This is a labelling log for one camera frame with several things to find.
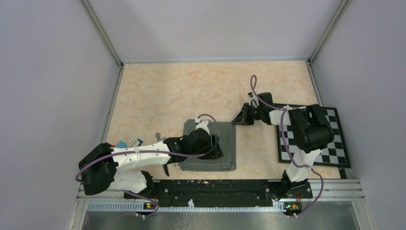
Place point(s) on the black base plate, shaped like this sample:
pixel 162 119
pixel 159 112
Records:
pixel 224 193

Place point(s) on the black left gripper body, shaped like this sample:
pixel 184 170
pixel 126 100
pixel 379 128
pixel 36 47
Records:
pixel 213 155

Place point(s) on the grey cloth napkin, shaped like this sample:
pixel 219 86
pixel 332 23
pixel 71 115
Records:
pixel 228 146

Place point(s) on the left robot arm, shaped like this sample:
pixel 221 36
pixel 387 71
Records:
pixel 111 168

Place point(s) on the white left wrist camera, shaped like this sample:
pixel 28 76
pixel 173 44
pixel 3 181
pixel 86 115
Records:
pixel 202 125

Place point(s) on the black white checkerboard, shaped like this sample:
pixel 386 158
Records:
pixel 334 155

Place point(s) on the aluminium frame rail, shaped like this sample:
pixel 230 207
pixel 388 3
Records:
pixel 330 190

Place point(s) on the silver table knife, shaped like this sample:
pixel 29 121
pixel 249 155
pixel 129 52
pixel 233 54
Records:
pixel 165 167

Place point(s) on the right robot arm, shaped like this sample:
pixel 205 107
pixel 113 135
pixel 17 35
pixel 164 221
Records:
pixel 311 134

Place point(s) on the colourful card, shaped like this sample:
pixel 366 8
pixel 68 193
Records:
pixel 134 142

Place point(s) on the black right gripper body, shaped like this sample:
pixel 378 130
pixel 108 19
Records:
pixel 253 114

